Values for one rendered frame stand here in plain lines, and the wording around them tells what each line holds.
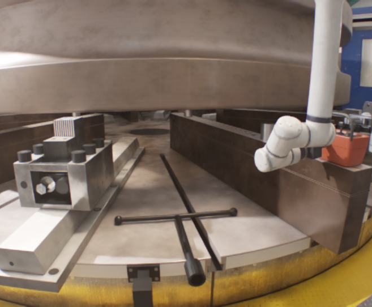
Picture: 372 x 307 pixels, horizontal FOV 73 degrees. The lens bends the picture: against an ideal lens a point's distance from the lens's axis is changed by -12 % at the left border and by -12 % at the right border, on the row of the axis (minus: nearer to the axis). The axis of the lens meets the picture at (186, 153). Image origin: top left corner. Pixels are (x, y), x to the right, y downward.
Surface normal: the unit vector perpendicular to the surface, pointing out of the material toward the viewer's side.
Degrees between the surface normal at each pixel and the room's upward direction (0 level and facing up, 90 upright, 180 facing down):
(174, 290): 90
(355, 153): 97
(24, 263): 90
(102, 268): 90
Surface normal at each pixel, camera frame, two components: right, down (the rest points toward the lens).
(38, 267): -0.01, 0.24
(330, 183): -0.93, 0.09
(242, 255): 0.25, 0.23
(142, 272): 0.00, -0.97
